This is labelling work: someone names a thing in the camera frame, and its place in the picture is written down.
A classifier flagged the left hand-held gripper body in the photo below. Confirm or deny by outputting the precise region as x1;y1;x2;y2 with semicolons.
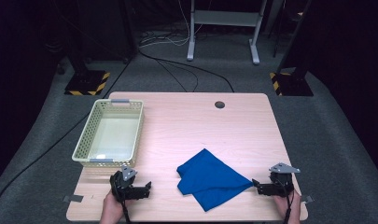
109;165;147;202

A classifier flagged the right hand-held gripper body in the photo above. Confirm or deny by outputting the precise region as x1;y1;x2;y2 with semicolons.
268;162;301;198

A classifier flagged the blue cloth garment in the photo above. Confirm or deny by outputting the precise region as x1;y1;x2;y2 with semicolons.
176;147;255;213

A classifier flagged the person's left hand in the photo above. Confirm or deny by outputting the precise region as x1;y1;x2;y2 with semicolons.
99;189;129;224

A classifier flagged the person's right hand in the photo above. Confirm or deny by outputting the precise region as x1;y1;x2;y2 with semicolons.
273;189;302;224

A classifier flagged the cream perforated plastic basket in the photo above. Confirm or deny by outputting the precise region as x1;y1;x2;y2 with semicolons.
71;98;145;168

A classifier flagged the black stand with striped base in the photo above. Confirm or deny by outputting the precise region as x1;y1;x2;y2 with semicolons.
269;0;315;97
64;46;111;96

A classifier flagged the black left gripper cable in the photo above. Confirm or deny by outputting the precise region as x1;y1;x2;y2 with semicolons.
121;199;133;224

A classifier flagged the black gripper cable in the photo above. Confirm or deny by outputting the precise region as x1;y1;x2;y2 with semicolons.
283;189;296;224
121;199;133;224

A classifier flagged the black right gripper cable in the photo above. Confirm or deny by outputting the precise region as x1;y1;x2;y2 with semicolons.
283;189;296;224

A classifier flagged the long black floor cable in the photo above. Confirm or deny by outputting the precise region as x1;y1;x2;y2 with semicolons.
0;60;132;223

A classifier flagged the thin black floor cable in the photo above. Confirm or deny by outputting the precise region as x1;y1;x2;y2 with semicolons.
157;59;200;93

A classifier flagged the white floor cable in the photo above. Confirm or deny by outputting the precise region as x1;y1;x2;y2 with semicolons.
139;0;197;49

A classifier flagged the white metal table frame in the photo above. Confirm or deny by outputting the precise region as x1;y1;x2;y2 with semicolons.
186;0;269;65

